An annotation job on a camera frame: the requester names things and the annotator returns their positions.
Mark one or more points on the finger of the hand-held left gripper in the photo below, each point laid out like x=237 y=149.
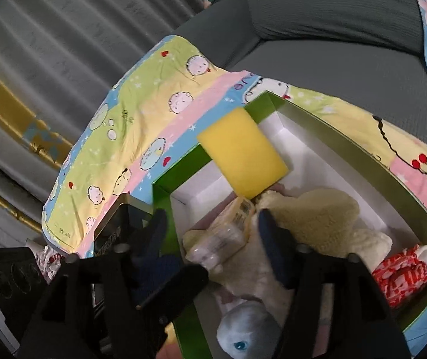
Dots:
x=116 y=224
x=183 y=280

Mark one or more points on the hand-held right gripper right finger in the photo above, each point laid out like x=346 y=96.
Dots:
x=273 y=246

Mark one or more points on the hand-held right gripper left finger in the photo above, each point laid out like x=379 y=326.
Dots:
x=157 y=232

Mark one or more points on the plastic yellow packet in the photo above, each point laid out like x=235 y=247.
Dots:
x=228 y=224

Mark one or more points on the cream fluffy plush toy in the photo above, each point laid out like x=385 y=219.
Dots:
x=322 y=224

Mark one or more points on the pale blue plush toy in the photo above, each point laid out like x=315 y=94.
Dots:
x=247 y=325

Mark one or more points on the green box white inside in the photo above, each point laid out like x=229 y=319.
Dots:
x=322 y=164

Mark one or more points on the yellow sponge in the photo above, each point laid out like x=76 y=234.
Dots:
x=243 y=153

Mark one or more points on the red white printed cloth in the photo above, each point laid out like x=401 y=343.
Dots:
x=400 y=276
x=49 y=263

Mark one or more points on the pastel printed blanket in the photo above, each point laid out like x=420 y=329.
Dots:
x=131 y=112

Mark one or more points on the grey sofa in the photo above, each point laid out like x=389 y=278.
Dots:
x=329 y=63

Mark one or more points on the grey curtain yellow band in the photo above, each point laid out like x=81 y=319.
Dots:
x=67 y=26

